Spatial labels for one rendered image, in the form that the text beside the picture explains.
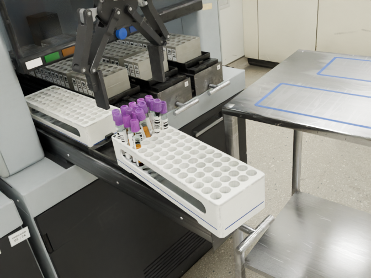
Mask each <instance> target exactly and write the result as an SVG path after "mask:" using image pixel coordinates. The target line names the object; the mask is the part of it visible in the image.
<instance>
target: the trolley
mask: <svg viewBox="0 0 371 278"><path fill-rule="evenodd" d="M222 113H223V115H224V124H225V140H226V154H228V155H230V156H232V157H234V158H236V159H238V160H240V158H239V136H238V125H237V117H240V118H243V119H247V120H252V121H257V122H262V123H265V124H270V125H274V126H279V127H284V128H287V129H292V130H294V133H293V168H292V187H291V198H290V200H289V201H288V202H287V204H286V205H285V206H284V207H283V209H282V210H281V212H280V213H279V214H278V216H277V217H276V218H275V220H274V221H273V222H272V224H271V225H270V226H269V227H268V229H267V230H266V231H265V233H264V234H263V235H262V237H261V238H260V239H259V241H258V242H257V243H256V245H255V246H254V247H253V248H252V250H251V251H250V252H249V254H248V255H247V256H246V257H245V253H243V254H242V255H239V254H237V253H236V251H235V248H236V247H237V246H238V245H239V244H240V243H241V242H242V241H243V232H242V231H240V230H236V231H235V232H234V233H233V234H232V240H233V248H234V263H235V278H246V274H245V268H247V269H250V270H252V271H254V272H256V273H258V274H260V275H262V276H264V277H266V278H371V213H367V212H364V211H361V210H358V209H355V208H352V207H348V206H345V205H342V204H339V203H336V202H333V201H330V200H326V199H323V198H320V197H317V196H314V195H310V194H307V193H304V192H301V191H300V176H301V151H302V138H303V132H306V133H311V134H314V135H319V136H323V137H328V138H333V139H336V140H341V141H346V142H350V143H355V144H358V145H363V146H368V147H371V56H362V55H351V54H340V53H334V52H323V51H312V50H301V49H298V50H297V51H295V52H294V53H293V54H292V55H290V56H289V57H288V58H286V59H285V60H284V61H282V62H281V63H280V64H278V65H277V66H275V67H274V68H273V69H272V70H270V71H269V72H268V73H266V74H265V75H264V76H262V77H261V78H260V79H258V80H257V81H255V82H254V83H253V84H252V85H250V86H249V87H248V88H246V89H245V90H244V91H242V92H241V93H240V94H238V95H237V96H235V97H234V98H233V99H231V100H230V101H229V102H228V103H226V104H225V105H224V106H222Z"/></svg>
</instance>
